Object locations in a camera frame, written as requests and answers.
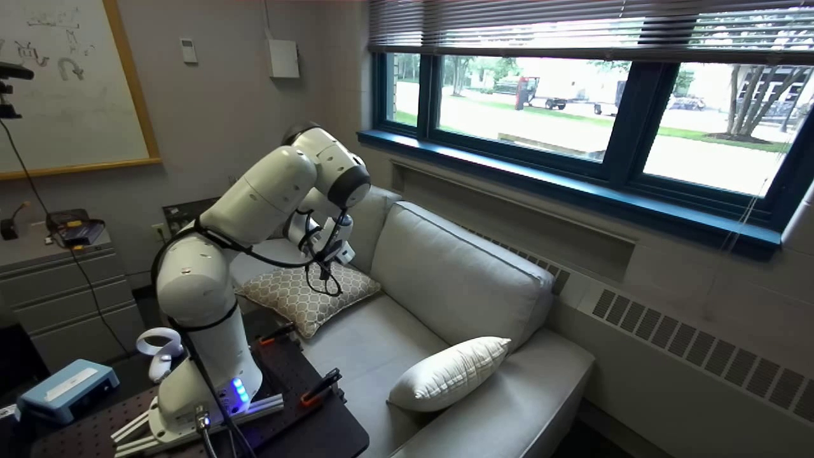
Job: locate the wooden framed whiteboard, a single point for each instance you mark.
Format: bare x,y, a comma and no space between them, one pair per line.
83,107

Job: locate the large blue framed window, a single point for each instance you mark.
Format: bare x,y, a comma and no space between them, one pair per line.
688,116

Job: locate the black orange clamp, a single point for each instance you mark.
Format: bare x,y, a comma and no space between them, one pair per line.
319,390

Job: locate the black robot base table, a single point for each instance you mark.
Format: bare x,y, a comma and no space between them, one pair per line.
288,431

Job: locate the wall radiator grille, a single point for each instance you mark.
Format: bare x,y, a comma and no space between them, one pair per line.
661,346

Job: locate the white wall box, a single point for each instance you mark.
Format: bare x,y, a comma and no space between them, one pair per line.
284,60

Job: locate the beige geometric patterned pillow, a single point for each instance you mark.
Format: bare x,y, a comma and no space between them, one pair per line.
305,298

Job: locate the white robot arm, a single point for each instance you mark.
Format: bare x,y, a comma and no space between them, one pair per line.
288,209

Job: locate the blue white box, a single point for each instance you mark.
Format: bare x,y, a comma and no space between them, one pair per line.
70,390

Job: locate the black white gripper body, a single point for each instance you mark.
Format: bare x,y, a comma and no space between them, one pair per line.
323,242

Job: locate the cream ribbed small pillow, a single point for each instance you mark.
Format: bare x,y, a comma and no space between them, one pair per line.
450,374

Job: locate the light grey fabric sofa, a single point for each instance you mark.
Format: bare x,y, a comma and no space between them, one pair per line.
444,286

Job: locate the white VR controller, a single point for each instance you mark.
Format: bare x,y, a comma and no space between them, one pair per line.
162,345

